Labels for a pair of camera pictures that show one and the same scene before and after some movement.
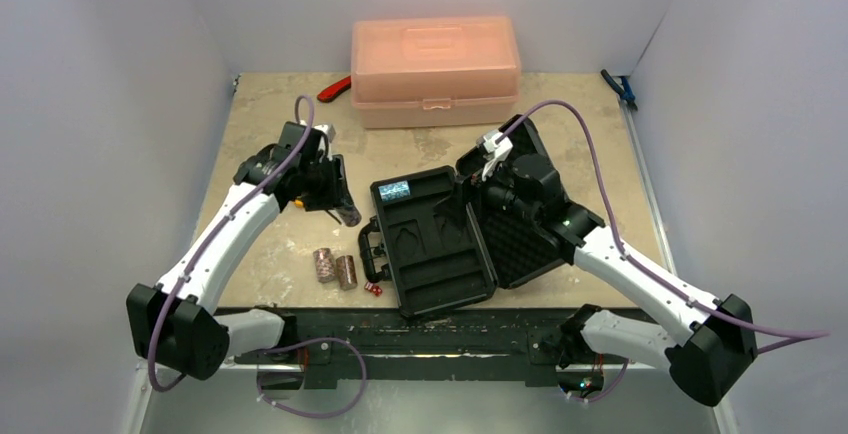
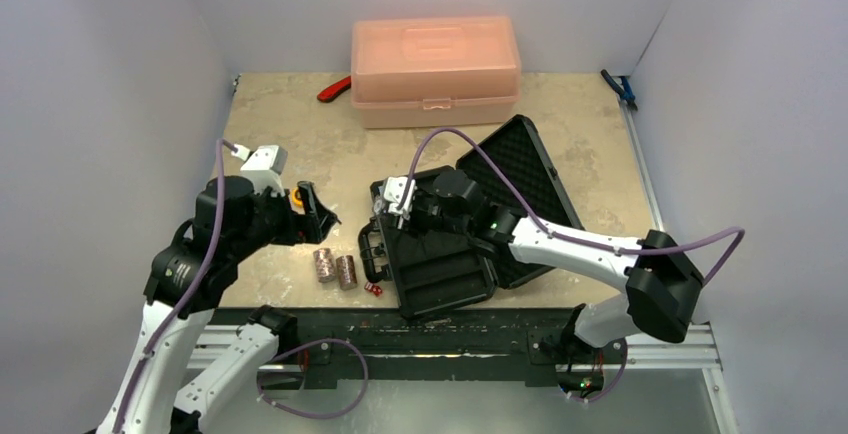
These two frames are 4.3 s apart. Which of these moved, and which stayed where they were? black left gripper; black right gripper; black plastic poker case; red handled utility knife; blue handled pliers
Moved: black left gripper; black right gripper
Stayed: red handled utility knife; blue handled pliers; black plastic poker case
